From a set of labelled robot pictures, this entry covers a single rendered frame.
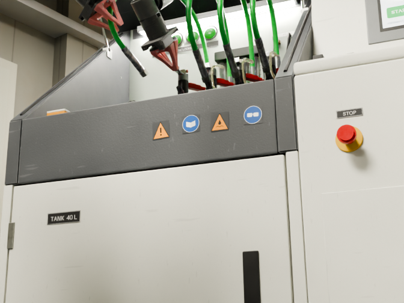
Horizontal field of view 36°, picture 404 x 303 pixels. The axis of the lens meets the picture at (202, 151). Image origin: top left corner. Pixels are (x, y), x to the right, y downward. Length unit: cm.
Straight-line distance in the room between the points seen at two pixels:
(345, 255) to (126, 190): 48
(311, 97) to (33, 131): 66
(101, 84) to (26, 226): 61
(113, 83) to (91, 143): 59
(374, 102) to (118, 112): 56
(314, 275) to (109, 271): 43
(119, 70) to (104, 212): 78
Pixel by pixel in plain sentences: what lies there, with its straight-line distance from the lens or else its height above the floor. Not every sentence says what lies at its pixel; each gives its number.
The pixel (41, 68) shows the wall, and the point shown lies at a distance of 442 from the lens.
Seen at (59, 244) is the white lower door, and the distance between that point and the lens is 140.
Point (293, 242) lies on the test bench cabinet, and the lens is 118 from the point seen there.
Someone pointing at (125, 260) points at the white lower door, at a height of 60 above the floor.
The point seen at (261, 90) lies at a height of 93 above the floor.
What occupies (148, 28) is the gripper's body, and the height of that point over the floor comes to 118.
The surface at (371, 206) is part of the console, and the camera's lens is 117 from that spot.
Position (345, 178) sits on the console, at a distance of 119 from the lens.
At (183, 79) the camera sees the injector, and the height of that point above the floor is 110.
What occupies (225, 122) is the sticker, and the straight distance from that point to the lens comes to 128.
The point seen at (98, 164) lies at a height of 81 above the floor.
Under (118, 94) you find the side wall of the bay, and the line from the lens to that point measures 199.
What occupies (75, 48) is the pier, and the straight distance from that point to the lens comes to 450.
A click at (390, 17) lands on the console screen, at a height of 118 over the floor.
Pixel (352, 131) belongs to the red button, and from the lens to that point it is 117.
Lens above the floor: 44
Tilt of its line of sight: 17 degrees up
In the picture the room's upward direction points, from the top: 1 degrees counter-clockwise
